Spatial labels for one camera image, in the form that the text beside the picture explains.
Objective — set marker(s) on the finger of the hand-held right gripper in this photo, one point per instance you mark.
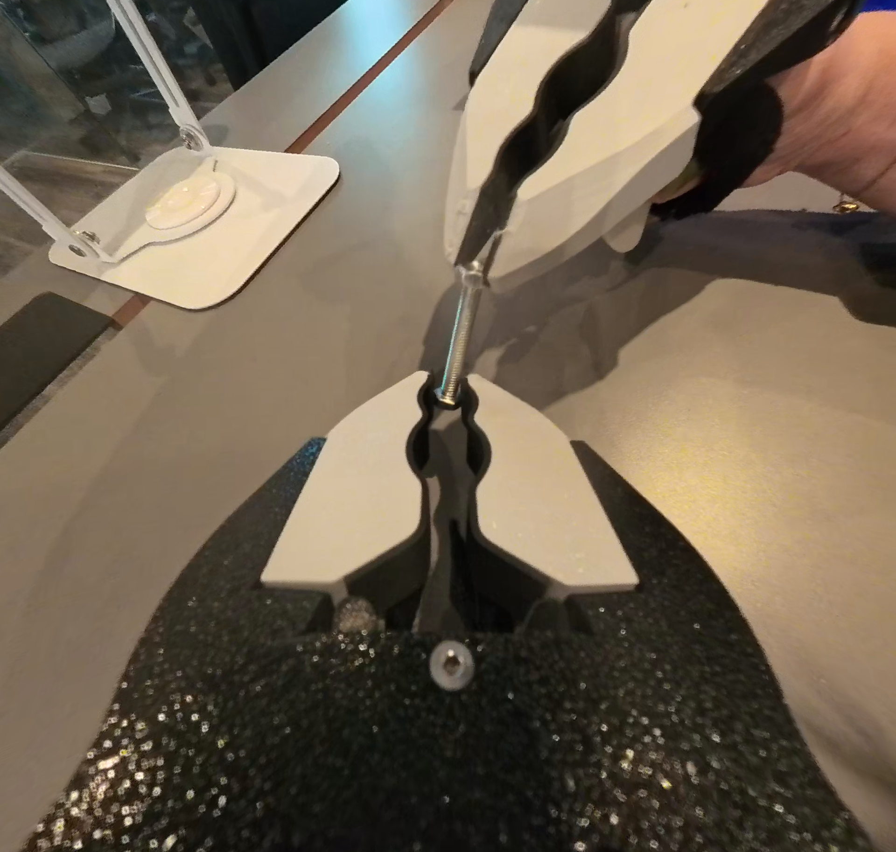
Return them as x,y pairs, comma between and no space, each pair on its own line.
511,75
630,145

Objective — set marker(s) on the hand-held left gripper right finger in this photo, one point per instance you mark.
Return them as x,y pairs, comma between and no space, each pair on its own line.
546,509

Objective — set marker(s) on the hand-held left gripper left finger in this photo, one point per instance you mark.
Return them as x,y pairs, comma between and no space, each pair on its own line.
336,502

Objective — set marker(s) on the long silver bolt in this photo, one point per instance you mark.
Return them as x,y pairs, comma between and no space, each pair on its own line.
458,334

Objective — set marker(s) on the person's right hand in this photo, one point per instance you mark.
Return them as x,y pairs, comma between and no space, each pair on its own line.
840,103

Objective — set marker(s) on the white desk stand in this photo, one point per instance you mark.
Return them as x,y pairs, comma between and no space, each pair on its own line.
231,236

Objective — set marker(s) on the glass partition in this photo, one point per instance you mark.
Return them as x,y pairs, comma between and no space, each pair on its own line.
70,61

